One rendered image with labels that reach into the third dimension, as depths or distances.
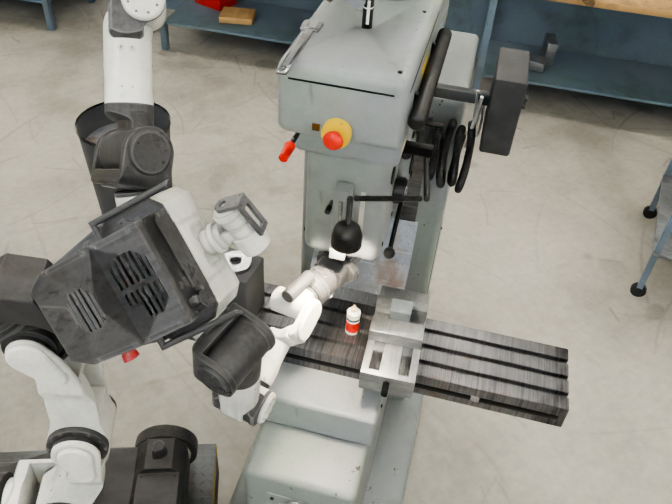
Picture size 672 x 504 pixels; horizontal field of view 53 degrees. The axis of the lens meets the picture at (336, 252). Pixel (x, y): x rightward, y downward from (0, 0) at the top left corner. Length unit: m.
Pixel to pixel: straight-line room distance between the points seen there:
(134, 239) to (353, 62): 0.53
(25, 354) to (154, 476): 0.83
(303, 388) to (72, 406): 0.66
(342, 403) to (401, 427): 0.84
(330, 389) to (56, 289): 0.94
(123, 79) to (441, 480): 2.10
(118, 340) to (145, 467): 0.97
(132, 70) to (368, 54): 0.45
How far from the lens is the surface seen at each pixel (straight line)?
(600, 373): 3.50
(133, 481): 2.24
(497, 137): 1.82
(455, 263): 3.81
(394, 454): 2.71
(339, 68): 1.33
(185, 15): 5.94
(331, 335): 2.03
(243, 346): 1.36
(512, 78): 1.76
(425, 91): 1.45
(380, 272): 2.24
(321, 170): 1.60
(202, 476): 2.42
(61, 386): 1.59
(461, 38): 2.36
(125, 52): 1.35
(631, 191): 4.79
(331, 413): 1.96
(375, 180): 1.58
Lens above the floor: 2.47
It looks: 41 degrees down
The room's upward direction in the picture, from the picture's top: 4 degrees clockwise
